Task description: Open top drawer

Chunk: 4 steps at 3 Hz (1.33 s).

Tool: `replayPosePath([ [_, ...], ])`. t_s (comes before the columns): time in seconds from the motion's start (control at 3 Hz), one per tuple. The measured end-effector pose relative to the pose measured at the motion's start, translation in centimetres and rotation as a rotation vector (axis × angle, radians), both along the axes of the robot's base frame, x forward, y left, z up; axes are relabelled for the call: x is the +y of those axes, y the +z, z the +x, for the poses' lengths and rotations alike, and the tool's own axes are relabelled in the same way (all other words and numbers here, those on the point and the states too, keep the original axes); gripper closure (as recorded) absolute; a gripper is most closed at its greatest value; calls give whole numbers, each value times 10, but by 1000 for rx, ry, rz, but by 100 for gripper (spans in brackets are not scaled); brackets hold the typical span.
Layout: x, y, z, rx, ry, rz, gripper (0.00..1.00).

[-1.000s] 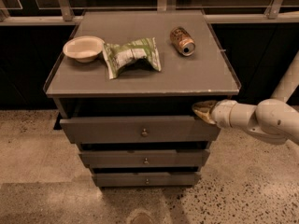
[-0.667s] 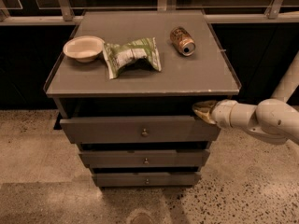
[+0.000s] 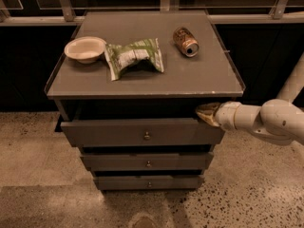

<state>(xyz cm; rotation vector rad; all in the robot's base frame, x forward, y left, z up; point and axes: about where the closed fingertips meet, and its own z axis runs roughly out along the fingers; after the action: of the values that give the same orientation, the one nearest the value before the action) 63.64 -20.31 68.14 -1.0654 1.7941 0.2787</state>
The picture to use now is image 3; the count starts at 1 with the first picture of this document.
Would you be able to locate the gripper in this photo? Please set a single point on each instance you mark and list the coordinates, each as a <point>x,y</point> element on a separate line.
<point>226,115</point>

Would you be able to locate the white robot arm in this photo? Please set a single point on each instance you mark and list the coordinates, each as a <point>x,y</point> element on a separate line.
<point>277,121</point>

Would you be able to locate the metal window railing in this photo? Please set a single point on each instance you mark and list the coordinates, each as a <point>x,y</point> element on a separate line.
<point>73,12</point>

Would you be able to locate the grey top drawer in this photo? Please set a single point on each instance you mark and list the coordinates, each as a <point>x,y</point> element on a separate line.
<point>136,132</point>

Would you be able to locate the grey drawer cabinet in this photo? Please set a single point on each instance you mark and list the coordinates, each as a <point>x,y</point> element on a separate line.
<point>88,93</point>

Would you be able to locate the white paper bowl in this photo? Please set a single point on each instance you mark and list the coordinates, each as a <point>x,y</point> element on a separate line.
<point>85,50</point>

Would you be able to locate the brown soda can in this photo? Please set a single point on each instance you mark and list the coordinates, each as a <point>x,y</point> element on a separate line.
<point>186,42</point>

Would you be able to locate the green white chip bag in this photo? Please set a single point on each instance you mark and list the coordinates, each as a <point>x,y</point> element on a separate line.
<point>120,58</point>

